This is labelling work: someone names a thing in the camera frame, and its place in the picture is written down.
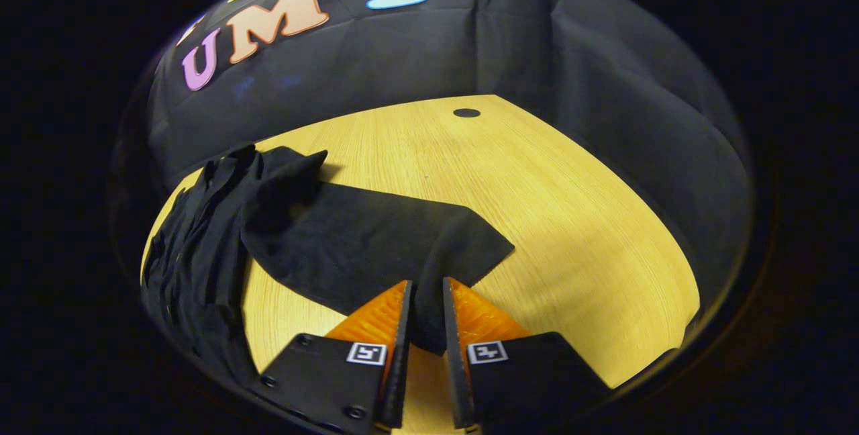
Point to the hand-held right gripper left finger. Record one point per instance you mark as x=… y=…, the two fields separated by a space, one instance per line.
x=400 y=368

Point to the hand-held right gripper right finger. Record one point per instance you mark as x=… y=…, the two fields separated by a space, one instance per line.
x=455 y=381

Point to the black buttoned shirt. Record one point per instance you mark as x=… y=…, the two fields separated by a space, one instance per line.
x=362 y=240

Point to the black backdrop cloth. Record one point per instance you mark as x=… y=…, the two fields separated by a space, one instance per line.
x=436 y=45

